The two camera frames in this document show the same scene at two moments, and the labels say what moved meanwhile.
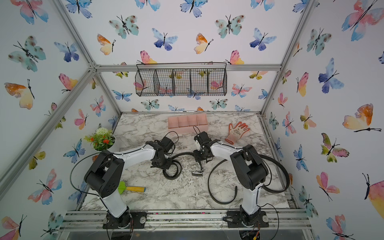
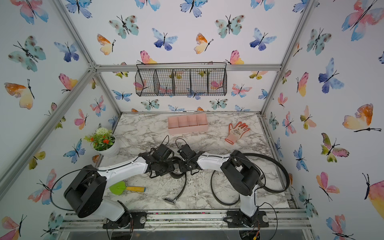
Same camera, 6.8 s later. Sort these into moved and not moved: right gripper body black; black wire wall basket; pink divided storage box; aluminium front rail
Moved: right gripper body black
Not moved: aluminium front rail; black wire wall basket; pink divided storage box
